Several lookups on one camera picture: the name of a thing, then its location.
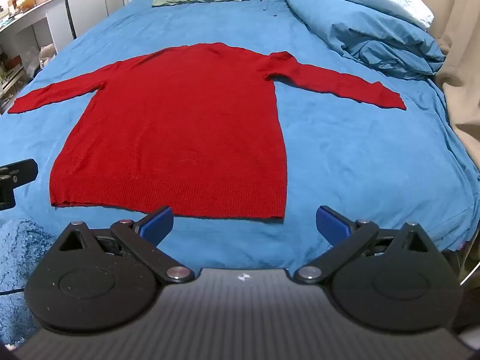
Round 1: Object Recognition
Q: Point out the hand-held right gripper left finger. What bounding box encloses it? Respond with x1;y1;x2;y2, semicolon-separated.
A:
56;205;195;284

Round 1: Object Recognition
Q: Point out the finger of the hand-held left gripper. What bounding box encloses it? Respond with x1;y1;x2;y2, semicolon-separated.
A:
0;159;39;187

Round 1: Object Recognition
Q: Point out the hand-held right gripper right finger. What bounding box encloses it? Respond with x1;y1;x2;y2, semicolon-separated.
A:
293;205;438;285

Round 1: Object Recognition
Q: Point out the red knit sweater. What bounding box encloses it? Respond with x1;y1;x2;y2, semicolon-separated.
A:
7;42;407;221

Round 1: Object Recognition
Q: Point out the fluffy blue blanket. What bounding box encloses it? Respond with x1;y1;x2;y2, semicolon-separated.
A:
0;217;58;346

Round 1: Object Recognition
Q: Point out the bed with blue sheet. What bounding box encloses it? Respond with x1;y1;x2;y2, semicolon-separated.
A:
0;0;480;271

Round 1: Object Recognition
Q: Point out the white shelf with clutter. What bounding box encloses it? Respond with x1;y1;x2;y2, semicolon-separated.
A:
0;0;76;59

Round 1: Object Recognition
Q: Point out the blue duvet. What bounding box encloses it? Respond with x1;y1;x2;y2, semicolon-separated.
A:
284;0;447;80

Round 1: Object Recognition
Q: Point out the beige curtain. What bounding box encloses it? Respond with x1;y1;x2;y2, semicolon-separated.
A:
427;0;480;203

